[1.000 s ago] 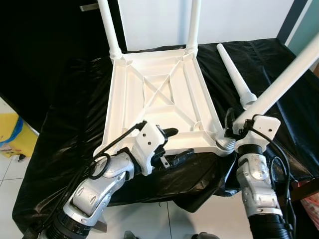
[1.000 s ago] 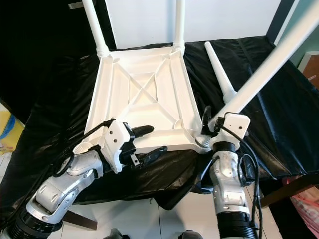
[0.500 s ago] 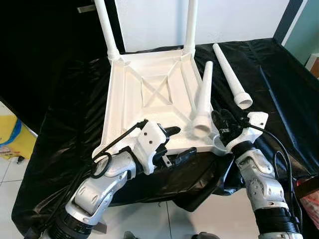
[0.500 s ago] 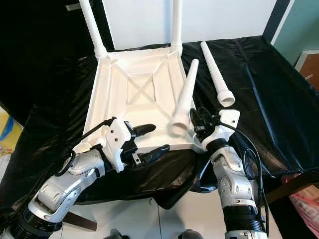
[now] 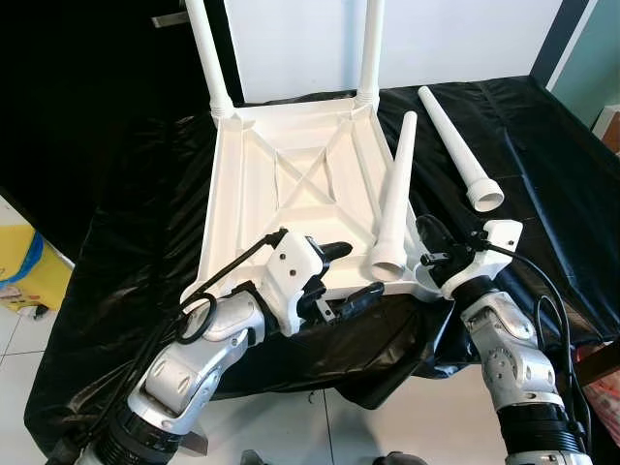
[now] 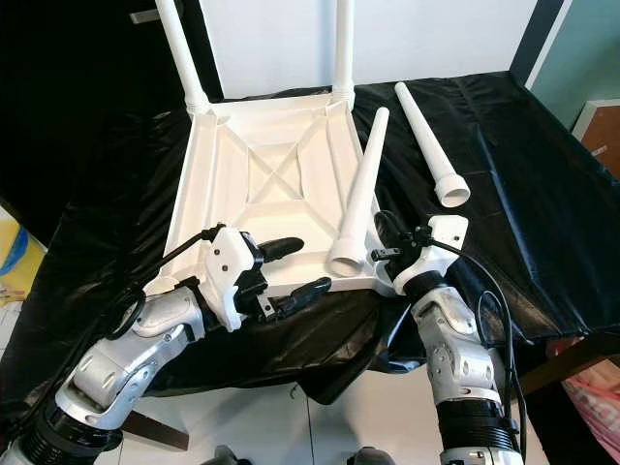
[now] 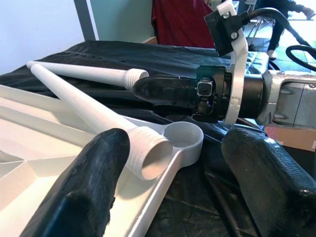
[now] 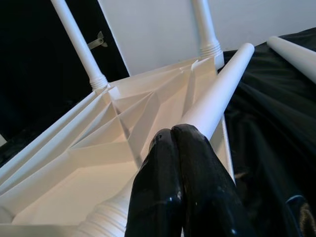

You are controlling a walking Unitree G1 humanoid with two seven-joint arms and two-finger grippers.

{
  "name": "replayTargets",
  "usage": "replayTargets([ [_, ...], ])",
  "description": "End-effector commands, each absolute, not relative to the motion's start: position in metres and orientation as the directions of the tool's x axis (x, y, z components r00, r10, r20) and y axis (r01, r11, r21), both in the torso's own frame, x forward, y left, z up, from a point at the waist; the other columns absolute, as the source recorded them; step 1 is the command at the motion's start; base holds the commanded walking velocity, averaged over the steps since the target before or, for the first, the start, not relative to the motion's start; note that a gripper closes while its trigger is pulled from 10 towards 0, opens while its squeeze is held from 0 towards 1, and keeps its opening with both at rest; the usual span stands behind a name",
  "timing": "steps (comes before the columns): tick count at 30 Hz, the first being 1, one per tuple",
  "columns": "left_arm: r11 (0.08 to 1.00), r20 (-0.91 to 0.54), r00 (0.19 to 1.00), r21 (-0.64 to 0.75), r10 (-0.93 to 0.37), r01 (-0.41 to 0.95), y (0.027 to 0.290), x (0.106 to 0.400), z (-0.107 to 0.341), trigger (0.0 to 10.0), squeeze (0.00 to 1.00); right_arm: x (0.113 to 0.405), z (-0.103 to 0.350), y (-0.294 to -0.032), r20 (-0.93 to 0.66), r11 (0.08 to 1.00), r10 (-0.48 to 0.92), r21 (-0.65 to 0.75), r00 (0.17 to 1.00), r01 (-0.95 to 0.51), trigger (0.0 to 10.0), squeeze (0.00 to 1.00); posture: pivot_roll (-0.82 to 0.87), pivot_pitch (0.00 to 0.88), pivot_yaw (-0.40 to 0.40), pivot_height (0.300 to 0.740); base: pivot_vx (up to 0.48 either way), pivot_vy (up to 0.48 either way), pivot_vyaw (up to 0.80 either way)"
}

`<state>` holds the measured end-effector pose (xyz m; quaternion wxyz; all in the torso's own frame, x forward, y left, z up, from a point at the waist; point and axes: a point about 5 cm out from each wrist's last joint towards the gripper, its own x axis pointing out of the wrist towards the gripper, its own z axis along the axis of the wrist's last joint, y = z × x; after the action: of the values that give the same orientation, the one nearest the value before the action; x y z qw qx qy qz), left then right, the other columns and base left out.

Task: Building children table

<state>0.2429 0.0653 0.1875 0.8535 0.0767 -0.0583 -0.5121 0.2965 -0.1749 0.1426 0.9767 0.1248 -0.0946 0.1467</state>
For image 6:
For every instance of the white plastic table leg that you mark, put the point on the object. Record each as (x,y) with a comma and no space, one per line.
(428,140)
(360,194)
(344,48)
(176,53)

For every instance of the white plastic table top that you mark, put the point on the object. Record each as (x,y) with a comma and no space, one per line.
(213,194)

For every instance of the black plastic sheet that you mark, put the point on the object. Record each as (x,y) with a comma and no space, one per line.
(542,242)

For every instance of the robot left leg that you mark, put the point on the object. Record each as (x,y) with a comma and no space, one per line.
(231,457)

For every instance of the robot leg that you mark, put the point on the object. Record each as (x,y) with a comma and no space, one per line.
(373,457)
(231,457)

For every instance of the yellow box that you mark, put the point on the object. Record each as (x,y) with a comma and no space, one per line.
(10,252)

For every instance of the robot right leg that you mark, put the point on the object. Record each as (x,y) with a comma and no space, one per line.
(373,457)

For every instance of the dark brown wooden plank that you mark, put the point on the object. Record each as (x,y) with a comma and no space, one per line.
(572,358)

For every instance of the brown wooden cabinet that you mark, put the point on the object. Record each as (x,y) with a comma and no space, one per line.
(603,136)

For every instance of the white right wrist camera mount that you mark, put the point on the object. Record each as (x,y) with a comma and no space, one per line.
(424,263)

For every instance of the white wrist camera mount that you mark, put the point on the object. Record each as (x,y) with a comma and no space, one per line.
(232,262)
(424,263)

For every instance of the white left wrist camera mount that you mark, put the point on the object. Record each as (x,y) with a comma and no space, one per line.
(232,262)

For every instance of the dark grey door frame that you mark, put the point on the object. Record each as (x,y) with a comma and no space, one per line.
(538,39)

